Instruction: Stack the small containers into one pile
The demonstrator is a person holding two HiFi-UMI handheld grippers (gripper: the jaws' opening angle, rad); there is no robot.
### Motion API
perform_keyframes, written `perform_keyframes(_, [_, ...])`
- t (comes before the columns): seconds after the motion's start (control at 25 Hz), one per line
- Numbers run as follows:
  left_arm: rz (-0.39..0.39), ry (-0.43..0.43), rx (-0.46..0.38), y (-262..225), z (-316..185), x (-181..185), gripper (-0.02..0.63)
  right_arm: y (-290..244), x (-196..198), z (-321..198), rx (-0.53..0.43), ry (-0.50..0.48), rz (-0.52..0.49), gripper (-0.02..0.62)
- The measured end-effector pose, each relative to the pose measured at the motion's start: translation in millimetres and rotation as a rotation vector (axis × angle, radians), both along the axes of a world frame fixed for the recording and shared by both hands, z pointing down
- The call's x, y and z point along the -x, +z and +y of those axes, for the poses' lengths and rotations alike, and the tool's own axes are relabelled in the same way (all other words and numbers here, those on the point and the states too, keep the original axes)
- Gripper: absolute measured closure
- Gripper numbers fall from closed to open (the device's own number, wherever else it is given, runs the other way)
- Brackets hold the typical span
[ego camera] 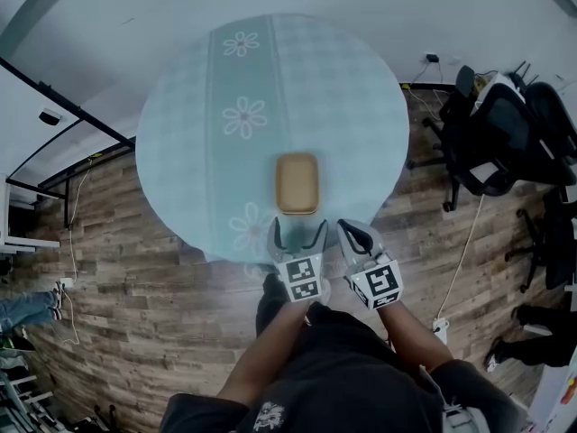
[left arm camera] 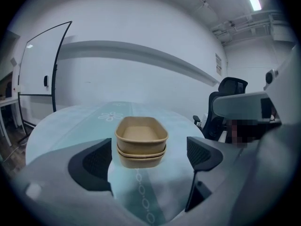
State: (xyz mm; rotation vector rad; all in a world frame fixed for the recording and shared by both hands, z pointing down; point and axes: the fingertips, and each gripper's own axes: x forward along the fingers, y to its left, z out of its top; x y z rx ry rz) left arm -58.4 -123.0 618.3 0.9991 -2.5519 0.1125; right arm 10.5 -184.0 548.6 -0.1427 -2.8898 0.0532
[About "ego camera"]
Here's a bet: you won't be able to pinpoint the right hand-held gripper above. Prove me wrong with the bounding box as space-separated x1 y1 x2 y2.
336 217 404 311

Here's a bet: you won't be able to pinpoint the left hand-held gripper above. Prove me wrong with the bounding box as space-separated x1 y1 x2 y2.
266 216 330 304

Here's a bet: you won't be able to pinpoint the person's right forearm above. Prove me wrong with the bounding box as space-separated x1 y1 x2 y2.
376 304 454 373

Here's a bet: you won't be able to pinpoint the person's left forearm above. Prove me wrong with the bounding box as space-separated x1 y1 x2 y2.
216 299 312 408

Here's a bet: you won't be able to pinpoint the person's black trousers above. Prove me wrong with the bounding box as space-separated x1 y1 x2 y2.
254 272 325 337

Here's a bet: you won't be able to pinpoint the person's black sweatshirt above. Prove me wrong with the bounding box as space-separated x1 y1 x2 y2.
160 302 527 433

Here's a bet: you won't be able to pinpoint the round table, light blue cloth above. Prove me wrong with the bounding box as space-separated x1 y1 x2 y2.
134 13 410 265

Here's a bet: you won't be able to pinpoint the white box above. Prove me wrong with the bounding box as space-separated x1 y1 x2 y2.
471 72 527 116

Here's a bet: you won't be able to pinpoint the black router with antennas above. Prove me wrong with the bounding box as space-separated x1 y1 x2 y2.
508 60 541 90

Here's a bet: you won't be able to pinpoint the black framed whiteboard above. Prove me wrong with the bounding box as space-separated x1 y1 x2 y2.
0 56 137 229

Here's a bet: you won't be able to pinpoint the white power cable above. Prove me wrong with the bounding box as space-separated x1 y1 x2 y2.
61 163 92 347
438 193 487 320

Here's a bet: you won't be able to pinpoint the grey chest strap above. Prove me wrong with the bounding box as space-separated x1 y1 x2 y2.
441 403 490 433

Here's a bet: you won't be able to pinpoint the white metal desk frame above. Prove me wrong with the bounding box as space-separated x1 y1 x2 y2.
0 173 60 254

